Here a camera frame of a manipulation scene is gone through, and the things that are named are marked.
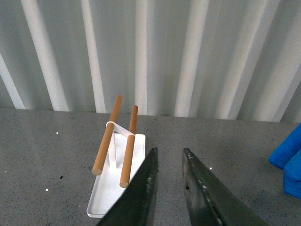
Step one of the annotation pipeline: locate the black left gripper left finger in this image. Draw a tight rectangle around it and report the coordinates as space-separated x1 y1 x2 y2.
98 147 158 226

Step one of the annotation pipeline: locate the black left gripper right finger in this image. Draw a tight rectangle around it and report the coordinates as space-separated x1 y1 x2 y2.
182 148 267 226

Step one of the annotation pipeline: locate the white rack with wooden bars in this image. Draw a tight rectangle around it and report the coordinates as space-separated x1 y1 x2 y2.
87 95 146 218

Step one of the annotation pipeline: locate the white pleated curtain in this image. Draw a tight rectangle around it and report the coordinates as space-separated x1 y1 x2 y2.
0 0 301 122

